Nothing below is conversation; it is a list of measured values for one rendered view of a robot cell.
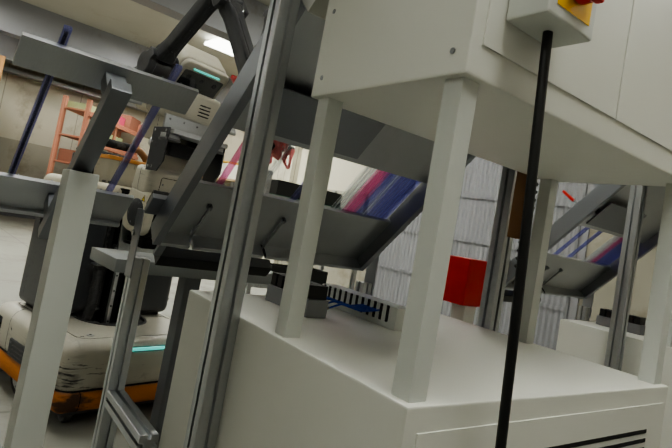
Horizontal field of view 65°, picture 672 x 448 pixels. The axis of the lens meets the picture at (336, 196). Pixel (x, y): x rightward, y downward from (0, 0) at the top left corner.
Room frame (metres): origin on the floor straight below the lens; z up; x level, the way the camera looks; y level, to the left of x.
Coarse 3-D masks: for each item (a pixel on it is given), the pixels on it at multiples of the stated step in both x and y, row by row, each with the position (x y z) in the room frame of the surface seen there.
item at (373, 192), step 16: (368, 176) 1.46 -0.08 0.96; (384, 176) 1.48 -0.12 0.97; (400, 176) 1.50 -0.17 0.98; (352, 192) 1.49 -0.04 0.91; (368, 192) 1.51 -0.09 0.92; (384, 192) 1.53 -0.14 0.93; (400, 192) 1.56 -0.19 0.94; (336, 208) 1.53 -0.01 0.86; (352, 208) 1.55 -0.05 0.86; (368, 208) 1.57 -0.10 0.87; (384, 208) 1.60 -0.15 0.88
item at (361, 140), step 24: (312, 24) 1.02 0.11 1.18; (312, 48) 1.06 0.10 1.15; (288, 72) 1.09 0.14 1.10; (312, 72) 1.11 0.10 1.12; (288, 96) 1.09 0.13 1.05; (240, 120) 1.16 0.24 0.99; (288, 120) 1.15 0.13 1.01; (312, 120) 1.17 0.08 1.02; (360, 120) 1.21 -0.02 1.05; (336, 144) 1.25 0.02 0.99; (360, 144) 1.27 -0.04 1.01; (384, 144) 1.36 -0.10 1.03; (408, 144) 1.38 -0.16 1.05; (432, 144) 1.41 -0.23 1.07; (384, 168) 1.43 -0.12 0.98; (408, 168) 1.46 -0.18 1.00
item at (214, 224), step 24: (216, 192) 1.31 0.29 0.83; (192, 216) 1.36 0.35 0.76; (216, 216) 1.39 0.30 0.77; (264, 216) 1.44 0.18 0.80; (288, 216) 1.47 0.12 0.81; (336, 216) 1.54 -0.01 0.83; (360, 216) 1.58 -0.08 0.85; (264, 240) 1.54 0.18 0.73; (288, 240) 1.56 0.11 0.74; (336, 240) 1.64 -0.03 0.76; (360, 240) 1.68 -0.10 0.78
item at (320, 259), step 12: (168, 240) 1.36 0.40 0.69; (180, 240) 1.38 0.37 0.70; (192, 240) 1.41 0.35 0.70; (204, 240) 1.43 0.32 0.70; (216, 240) 1.45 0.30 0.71; (216, 252) 1.44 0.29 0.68; (252, 252) 1.50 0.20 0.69; (264, 252) 1.54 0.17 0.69; (276, 252) 1.56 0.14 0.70; (288, 252) 1.59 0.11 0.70; (324, 264) 1.65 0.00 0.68; (336, 264) 1.68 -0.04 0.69; (348, 264) 1.71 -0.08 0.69
